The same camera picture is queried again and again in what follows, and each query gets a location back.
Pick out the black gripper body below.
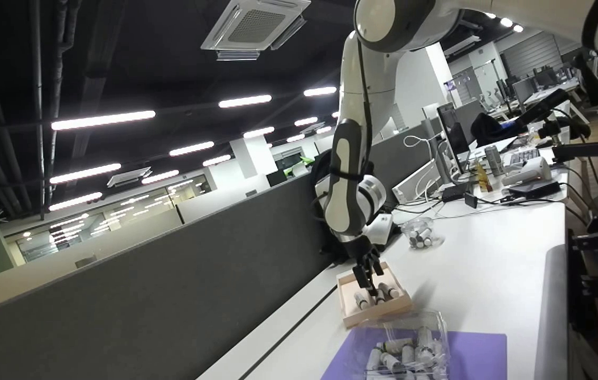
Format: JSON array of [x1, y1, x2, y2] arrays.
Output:
[[345, 236, 382, 273]]

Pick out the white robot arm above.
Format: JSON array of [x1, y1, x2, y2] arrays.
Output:
[[321, 0, 598, 298]]

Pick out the wooden compartment tray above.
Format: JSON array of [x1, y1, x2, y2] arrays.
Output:
[[338, 263, 415, 329]]

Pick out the clear plastic container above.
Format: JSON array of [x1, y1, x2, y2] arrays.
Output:
[[365, 311, 450, 380]]

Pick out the purple paper mat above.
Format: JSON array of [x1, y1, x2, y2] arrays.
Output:
[[321, 326, 507, 380]]

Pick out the computer monitor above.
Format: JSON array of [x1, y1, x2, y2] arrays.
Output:
[[437, 103, 474, 154]]

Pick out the grey office partition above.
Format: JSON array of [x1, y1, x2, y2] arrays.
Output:
[[0, 122, 448, 380]]

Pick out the ceiling air conditioner unit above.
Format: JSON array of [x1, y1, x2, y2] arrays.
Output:
[[200, 0, 310, 60]]

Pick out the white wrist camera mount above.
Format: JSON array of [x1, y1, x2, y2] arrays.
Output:
[[363, 212, 399, 246]]

